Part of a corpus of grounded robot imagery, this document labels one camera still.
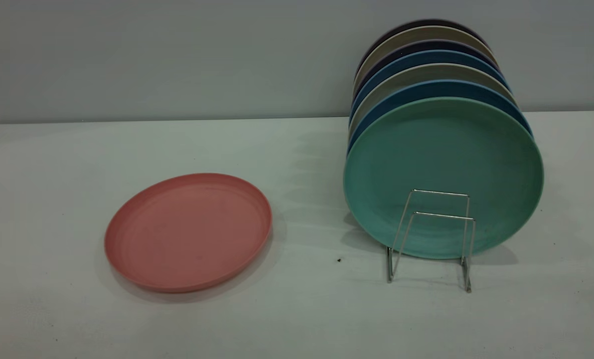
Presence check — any dark purple round plate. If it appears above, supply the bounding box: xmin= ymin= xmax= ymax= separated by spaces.
xmin=357 ymin=19 xmax=490 ymax=71

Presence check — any beige round plate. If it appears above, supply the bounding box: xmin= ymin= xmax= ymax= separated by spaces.
xmin=353 ymin=26 xmax=497 ymax=90
xmin=348 ymin=63 xmax=517 ymax=140

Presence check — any metal wire plate rack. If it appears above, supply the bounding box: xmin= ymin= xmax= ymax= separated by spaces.
xmin=386 ymin=188 xmax=477 ymax=294

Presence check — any light purple round plate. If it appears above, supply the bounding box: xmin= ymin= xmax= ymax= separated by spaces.
xmin=352 ymin=40 xmax=500 ymax=98

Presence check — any pink round plate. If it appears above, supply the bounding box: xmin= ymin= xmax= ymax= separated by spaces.
xmin=104 ymin=173 xmax=273 ymax=294

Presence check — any blue round plate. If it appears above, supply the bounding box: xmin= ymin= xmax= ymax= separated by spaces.
xmin=347 ymin=80 xmax=534 ymax=153
xmin=350 ymin=50 xmax=511 ymax=120

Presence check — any green round plate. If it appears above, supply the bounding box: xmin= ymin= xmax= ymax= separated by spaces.
xmin=343 ymin=96 xmax=545 ymax=260

